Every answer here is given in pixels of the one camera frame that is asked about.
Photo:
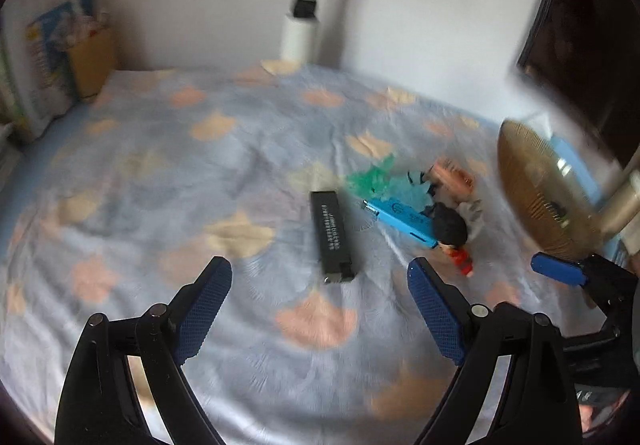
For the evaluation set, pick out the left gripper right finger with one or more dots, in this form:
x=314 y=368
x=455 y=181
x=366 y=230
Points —
x=537 y=403

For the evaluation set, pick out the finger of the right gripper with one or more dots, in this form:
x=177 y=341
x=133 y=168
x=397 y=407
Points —
x=557 y=269

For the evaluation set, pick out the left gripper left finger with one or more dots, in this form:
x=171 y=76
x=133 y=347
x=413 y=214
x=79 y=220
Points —
x=99 y=404

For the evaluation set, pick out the black-haired figure red outfit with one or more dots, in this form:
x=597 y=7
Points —
x=452 y=234

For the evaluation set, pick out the black spiky figure piece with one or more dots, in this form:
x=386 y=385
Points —
x=421 y=184

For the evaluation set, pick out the teal translucent splash piece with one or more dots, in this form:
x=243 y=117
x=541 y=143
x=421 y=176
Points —
x=380 y=181

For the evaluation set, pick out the orange capybara card box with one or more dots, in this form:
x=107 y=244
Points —
x=459 y=183

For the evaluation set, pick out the black monitor screen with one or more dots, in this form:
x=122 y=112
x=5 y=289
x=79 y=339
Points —
x=586 y=54

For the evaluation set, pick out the patterned blue tablecloth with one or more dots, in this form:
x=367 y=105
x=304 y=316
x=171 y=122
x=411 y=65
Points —
x=124 y=201

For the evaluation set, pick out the upright books stack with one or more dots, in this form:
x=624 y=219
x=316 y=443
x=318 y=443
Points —
x=35 y=38

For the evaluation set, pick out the yellow pencil holder box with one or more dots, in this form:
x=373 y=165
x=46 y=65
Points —
x=92 y=60

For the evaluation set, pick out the white lamp pole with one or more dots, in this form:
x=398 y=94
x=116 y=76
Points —
x=300 y=32

